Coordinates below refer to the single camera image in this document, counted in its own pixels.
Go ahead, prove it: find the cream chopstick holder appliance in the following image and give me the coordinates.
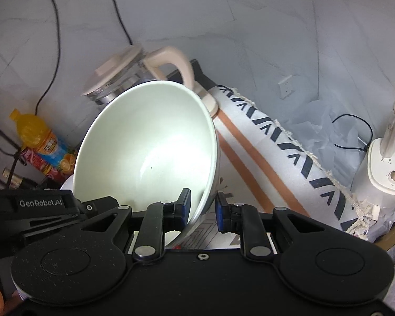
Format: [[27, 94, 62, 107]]
[[350, 136, 395, 210]]

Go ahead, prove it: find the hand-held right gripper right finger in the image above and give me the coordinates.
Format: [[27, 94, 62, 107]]
[[215, 192, 337, 259]]

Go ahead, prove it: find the orange juice bottle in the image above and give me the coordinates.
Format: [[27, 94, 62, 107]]
[[9, 108, 78, 172]]

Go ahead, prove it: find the translucent plastic bag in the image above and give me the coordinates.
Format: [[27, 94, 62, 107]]
[[296, 100, 370, 188]]

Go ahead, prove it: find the cream kettle base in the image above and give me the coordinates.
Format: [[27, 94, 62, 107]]
[[192, 82, 220, 118]]

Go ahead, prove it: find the white plate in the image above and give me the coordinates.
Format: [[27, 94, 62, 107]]
[[60, 174, 77, 192]]

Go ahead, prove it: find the black power cable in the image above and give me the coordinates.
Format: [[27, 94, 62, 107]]
[[86, 0, 134, 45], [34, 0, 60, 116]]

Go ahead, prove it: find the patterned fringed tablecloth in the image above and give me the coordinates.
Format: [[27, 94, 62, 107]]
[[171, 86, 373, 249]]

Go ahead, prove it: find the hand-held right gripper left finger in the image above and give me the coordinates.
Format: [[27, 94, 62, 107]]
[[82, 188, 192, 261]]

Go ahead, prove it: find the thin black cable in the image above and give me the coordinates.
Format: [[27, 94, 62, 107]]
[[332, 114, 374, 152]]

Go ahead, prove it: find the white wall socket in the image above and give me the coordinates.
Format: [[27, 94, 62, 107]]
[[278, 75, 295, 100]]

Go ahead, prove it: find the glass kettle with cream handle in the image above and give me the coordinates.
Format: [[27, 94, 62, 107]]
[[82, 43, 195, 106]]

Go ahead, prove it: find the pale green ceramic bowl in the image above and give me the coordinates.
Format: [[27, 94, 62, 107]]
[[73, 81, 221, 249]]

